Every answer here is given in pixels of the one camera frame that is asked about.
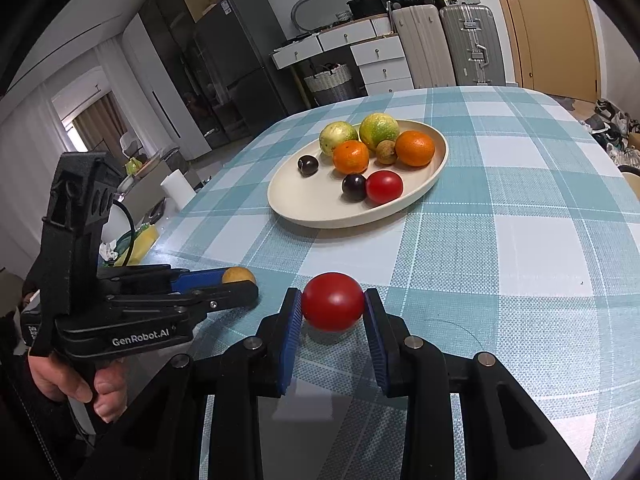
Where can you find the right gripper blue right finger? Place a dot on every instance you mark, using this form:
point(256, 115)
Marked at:
point(382, 343)

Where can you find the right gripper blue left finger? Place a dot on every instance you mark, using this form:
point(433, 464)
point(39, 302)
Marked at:
point(289, 320)

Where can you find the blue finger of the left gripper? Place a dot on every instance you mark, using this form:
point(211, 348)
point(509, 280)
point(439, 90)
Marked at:
point(227, 296)
point(182, 280)

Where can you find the larger red tomato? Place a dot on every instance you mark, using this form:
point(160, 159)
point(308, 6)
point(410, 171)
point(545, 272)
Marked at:
point(332, 302)

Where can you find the brown kiwi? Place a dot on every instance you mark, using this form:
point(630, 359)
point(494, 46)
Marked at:
point(237, 274)
point(385, 153)

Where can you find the smaller red tomato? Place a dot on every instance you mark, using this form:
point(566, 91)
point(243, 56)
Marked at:
point(384, 186)

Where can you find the dark plum front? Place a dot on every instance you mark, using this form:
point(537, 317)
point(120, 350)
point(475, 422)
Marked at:
point(354, 188)

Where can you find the dark plum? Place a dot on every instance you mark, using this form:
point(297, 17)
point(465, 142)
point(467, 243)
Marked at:
point(307, 165)
point(354, 188)

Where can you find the orange tangerine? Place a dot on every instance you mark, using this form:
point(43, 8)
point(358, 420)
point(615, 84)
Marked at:
point(414, 148)
point(351, 156)

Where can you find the yellow-green guava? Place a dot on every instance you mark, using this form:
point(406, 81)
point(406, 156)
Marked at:
point(335, 134)

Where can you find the green-yellow citrus fruit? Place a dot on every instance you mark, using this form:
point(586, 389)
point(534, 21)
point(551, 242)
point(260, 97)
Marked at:
point(378, 127)

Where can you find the person's left hand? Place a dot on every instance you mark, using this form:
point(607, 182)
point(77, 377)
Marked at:
point(57, 381)

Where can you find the yellow plastic bag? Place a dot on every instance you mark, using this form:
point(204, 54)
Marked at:
point(145, 238)

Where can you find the white paper towel roll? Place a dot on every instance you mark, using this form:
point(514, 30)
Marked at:
point(177, 188)

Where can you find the cream round plate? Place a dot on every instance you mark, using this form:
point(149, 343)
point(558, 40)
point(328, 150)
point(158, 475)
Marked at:
point(308, 189)

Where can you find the teal checkered tablecloth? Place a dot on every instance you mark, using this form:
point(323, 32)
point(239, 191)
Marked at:
point(527, 247)

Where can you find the dark grey refrigerator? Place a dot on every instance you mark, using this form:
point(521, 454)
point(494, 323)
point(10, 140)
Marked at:
point(237, 38)

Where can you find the woven laundry basket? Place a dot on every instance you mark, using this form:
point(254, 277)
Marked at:
point(330, 83)

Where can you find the white drawer desk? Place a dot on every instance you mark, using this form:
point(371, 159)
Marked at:
point(370, 47)

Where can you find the beige suitcase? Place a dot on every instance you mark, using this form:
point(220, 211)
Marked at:
point(422, 37)

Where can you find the silver suitcase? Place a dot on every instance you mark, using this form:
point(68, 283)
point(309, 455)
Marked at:
point(474, 45)

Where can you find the wooden door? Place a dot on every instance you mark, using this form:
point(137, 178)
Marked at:
point(554, 47)

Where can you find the oval mirror frame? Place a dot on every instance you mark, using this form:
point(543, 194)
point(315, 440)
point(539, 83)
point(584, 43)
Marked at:
point(310, 15)

